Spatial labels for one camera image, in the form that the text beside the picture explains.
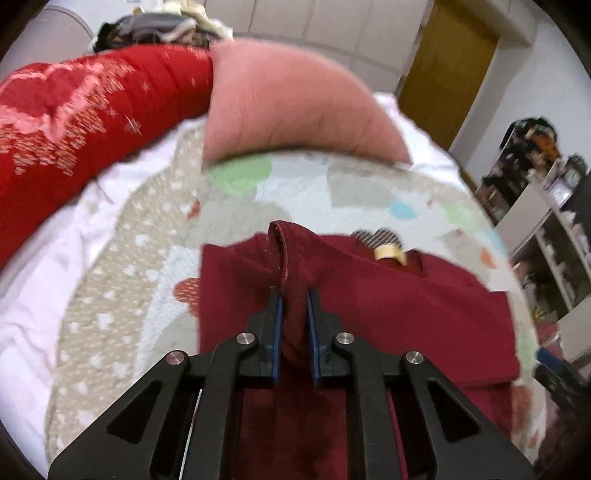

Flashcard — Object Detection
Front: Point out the red patterned quilt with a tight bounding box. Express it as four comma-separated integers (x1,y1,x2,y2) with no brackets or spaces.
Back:
0,45,218,271

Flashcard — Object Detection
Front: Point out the white wardrobe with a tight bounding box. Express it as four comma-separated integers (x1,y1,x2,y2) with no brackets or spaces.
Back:
203,0,437,95

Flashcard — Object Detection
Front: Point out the pink pillow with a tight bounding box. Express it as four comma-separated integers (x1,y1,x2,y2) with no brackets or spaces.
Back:
202,39,413,164

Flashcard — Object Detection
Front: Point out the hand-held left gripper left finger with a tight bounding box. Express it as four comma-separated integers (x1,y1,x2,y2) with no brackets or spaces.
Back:
47,289,284,480

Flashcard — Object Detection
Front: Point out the dark red garment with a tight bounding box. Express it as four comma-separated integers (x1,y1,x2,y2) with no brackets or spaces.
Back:
198,220,520,480

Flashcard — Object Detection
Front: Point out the cluttered white shelf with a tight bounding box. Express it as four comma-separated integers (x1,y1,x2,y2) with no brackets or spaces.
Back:
475,116,591,370

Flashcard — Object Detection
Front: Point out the brown wooden door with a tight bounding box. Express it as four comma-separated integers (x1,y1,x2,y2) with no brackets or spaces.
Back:
396,0,500,151

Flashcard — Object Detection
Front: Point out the white bed sheet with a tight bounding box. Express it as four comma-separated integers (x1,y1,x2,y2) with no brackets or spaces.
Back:
0,90,476,464

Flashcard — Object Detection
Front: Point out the pile of clothes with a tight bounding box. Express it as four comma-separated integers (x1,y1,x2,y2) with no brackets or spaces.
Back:
92,0,236,52

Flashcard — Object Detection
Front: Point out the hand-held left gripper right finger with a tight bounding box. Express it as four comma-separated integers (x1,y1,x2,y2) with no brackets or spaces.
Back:
307,288,536,480

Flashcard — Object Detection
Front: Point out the patterned patchwork blanket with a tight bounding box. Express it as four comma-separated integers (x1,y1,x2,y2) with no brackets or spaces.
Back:
45,124,541,464

